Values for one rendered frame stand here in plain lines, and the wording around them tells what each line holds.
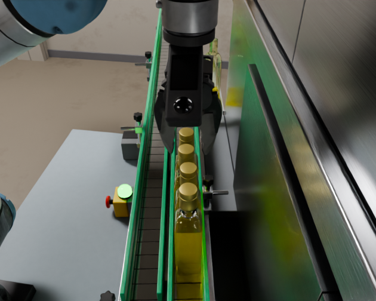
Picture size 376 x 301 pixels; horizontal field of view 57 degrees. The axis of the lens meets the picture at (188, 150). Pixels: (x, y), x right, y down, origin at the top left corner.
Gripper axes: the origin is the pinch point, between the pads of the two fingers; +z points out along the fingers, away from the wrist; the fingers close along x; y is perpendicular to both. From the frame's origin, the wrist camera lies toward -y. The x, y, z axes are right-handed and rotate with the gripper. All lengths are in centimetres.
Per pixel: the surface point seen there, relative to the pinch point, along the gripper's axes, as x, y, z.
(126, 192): 21, 27, 40
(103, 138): 40, 65, 50
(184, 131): 2.0, 17.5, 9.1
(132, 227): 13.5, 5.2, 28.8
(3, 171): 134, 118, 126
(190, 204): -0.5, -1.8, 11.5
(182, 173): 1.4, 4.3, 9.5
